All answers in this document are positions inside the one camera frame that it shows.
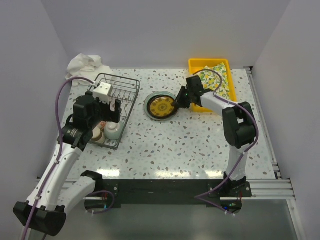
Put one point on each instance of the white red patterned bowl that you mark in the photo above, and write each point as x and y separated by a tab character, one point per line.
102	125

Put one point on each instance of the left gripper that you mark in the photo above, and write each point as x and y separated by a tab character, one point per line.
111	116

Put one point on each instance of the light green bowl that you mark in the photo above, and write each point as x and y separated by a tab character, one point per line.
112	130

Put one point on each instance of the black wire dish rack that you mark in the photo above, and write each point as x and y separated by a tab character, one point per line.
125	89

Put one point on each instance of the white crumpled towel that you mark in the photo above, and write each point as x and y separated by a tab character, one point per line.
87	66

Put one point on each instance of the beige brown cup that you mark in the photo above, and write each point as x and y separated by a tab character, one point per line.
97	136

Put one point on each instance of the lemon print cloth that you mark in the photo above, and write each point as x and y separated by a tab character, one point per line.
216	78

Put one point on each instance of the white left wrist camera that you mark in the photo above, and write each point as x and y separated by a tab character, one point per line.
103	91

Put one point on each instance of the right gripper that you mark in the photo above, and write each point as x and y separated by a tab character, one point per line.
179	102

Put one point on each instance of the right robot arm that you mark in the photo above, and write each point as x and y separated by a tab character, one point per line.
239	127

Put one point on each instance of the orange plate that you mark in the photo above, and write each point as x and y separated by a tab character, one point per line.
113	105

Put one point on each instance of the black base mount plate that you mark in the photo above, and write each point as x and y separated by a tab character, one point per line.
177	192

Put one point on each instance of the yellow patterned plate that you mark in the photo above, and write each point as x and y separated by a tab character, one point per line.
161	106

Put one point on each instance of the light green floral plate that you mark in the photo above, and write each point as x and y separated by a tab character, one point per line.
150	97

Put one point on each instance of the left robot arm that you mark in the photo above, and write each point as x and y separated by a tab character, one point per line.
42	210

